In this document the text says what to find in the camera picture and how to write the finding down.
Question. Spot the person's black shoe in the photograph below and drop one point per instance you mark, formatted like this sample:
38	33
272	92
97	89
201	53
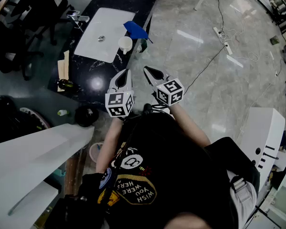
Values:
147	108

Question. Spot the white-rimmed wheel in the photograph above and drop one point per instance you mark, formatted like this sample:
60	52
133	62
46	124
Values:
35	114

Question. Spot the white power strip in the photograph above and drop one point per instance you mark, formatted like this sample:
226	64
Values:
217	32
228	48

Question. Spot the white cabinet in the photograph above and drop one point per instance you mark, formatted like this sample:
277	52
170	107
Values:
262	132

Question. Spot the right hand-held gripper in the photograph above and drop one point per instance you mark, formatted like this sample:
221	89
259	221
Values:
169	92

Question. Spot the dark green wine bottle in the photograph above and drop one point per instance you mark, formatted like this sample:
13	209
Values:
65	83

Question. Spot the white curved shelf unit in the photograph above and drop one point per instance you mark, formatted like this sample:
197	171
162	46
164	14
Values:
26	156

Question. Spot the chrome faucet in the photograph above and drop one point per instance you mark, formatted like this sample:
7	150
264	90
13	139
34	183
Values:
79	18

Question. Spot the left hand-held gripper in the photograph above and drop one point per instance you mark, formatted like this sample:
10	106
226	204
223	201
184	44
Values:
119	104

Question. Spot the pink plastic basket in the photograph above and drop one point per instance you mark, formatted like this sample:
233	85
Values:
95	151

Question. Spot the black round pot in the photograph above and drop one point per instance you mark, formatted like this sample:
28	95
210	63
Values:
85	117

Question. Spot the person's right forearm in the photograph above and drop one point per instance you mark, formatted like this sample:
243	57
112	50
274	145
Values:
190	125

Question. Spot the green and white packet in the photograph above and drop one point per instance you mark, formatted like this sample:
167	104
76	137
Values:
142	46

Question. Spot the small white green-capped bottle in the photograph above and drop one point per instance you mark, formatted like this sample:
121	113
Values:
62	112

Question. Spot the white cup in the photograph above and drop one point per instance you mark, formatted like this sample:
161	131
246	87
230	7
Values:
125	44

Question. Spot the white rectangular sink basin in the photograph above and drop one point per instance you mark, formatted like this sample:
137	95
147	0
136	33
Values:
95	25

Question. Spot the person's black printed t-shirt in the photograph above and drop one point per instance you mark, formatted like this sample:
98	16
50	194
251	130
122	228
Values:
171	166

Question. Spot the light wooden board pieces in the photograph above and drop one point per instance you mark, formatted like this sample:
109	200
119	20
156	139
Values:
66	65

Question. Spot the person's left forearm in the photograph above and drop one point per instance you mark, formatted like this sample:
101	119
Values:
108	142

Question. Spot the blue cloth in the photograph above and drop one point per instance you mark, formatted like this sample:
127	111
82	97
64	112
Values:
134	30

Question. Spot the chrome sink drain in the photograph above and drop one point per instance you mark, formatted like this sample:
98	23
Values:
101	38

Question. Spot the black office chair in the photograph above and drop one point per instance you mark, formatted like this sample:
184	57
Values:
43	6
9	49

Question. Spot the small green picture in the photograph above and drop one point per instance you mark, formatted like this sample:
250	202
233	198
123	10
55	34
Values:
274	40

